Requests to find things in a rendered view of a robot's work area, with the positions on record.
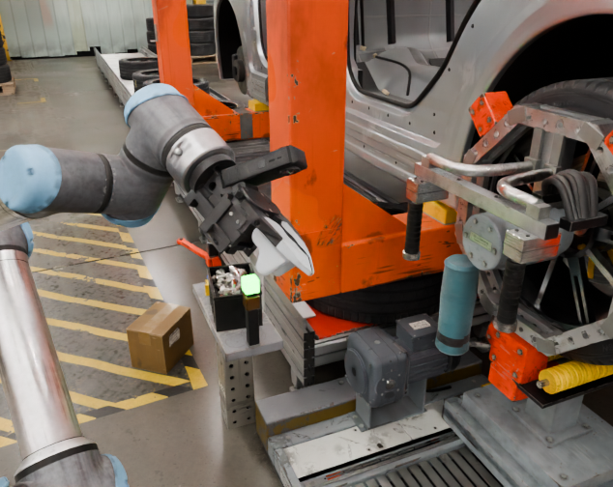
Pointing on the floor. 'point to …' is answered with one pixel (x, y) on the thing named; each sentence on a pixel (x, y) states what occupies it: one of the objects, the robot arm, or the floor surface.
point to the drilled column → (236, 390)
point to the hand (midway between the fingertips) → (308, 263)
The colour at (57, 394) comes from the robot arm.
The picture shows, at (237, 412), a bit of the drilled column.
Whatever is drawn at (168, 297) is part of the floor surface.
